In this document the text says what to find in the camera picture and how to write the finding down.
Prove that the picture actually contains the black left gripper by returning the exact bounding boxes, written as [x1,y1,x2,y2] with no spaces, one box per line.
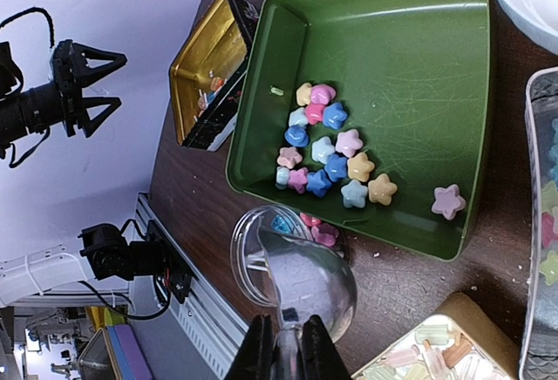
[25,39,127,138]

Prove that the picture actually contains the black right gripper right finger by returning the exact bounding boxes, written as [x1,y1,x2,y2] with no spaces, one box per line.
[302,315,350,380]

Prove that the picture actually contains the blue purple box outside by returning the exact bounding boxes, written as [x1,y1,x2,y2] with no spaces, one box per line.
[78,324,153,380]

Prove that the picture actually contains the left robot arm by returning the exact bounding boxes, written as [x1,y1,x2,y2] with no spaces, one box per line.
[1,67,153,307]

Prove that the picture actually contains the cream tin of popsicle candies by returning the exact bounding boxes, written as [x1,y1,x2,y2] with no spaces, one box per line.
[351,293,519,379]

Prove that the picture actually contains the pink tin of star candies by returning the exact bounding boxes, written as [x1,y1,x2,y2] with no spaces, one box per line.
[519,67,557,379]

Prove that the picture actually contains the metal scoop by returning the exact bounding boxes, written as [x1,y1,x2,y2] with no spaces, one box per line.
[274,254,357,379]

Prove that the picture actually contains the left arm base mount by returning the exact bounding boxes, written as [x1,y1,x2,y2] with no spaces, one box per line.
[128,219,194,304]

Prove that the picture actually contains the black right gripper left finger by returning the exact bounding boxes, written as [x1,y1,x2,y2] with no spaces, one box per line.
[225,315,276,380]

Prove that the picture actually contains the clear plastic jar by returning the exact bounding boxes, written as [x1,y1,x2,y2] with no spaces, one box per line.
[230,205,350,308]

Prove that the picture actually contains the green tray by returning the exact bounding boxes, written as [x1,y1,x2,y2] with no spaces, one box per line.
[227,0,491,261]

